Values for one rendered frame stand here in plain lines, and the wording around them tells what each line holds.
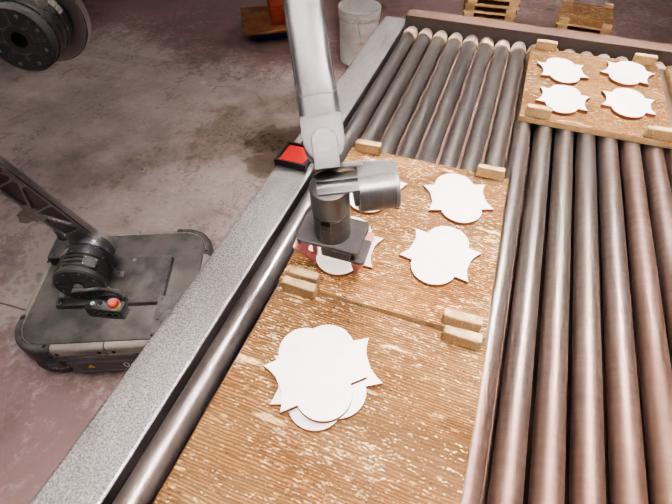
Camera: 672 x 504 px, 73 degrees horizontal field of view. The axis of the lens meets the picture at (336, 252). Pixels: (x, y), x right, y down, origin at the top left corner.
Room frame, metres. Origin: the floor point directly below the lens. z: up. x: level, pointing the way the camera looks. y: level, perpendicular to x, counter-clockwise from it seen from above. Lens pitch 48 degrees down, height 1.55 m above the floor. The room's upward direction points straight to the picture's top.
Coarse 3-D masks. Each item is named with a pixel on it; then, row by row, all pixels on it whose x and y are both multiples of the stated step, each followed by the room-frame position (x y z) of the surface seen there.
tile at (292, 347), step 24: (288, 336) 0.35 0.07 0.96; (312, 336) 0.35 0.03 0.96; (288, 360) 0.31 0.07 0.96; (312, 360) 0.31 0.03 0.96; (336, 360) 0.31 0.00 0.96; (288, 384) 0.28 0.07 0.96; (312, 384) 0.28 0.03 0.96; (336, 384) 0.28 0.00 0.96; (288, 408) 0.24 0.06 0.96; (312, 408) 0.24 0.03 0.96; (336, 408) 0.24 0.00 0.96
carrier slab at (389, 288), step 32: (352, 160) 0.81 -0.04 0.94; (416, 160) 0.81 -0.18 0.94; (416, 192) 0.71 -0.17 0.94; (384, 224) 0.61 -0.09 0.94; (416, 224) 0.61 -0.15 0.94; (448, 224) 0.61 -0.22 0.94; (480, 224) 0.61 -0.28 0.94; (384, 256) 0.53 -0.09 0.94; (480, 256) 0.53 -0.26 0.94; (320, 288) 0.46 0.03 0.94; (352, 288) 0.46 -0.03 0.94; (384, 288) 0.46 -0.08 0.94; (416, 288) 0.46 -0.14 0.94; (448, 288) 0.46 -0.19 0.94; (480, 288) 0.46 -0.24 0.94; (416, 320) 0.40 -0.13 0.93
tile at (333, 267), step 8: (352, 216) 0.63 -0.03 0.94; (376, 240) 0.56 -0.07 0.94; (312, 248) 0.54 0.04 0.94; (320, 248) 0.54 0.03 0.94; (320, 256) 0.53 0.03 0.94; (368, 256) 0.53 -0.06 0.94; (320, 264) 0.51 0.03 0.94; (328, 264) 0.51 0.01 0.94; (336, 264) 0.51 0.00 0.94; (344, 264) 0.51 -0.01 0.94; (368, 264) 0.51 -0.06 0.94; (328, 272) 0.49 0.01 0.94; (336, 272) 0.49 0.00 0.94; (344, 272) 0.49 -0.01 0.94; (352, 272) 0.49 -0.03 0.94
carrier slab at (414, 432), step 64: (320, 320) 0.40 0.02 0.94; (384, 320) 0.40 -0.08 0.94; (256, 384) 0.29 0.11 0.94; (384, 384) 0.29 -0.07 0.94; (448, 384) 0.29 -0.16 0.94; (192, 448) 0.20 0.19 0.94; (256, 448) 0.20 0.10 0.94; (320, 448) 0.20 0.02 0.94; (384, 448) 0.20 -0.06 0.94; (448, 448) 0.20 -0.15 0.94
